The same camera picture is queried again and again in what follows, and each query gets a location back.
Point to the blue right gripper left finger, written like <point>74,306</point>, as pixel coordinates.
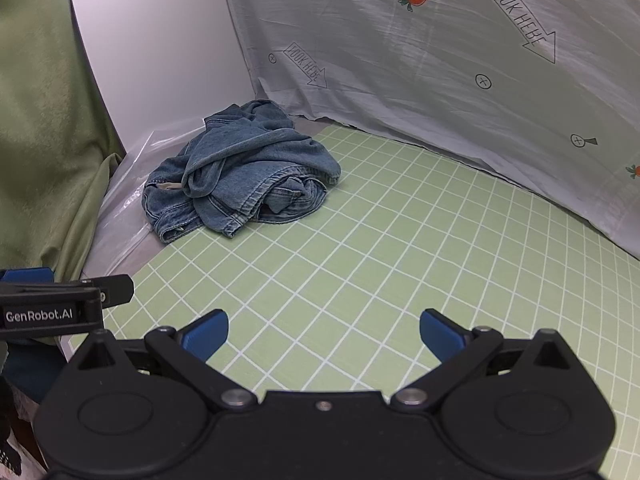
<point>202,338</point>

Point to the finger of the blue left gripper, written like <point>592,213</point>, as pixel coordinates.
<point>27,276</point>

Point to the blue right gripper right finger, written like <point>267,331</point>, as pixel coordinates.
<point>452,343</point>

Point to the blue denim jeans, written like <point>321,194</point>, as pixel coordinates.
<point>250,164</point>

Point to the clear plastic bag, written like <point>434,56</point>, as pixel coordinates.
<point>124,241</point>

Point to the green grid cutting mat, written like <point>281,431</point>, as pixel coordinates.
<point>333,301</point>

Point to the green fabric curtain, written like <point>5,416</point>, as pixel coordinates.
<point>59,148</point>

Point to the white board panel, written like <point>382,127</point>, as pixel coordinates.
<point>157,62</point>

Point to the grey printed carrot sheet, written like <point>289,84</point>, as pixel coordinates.
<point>542,92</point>

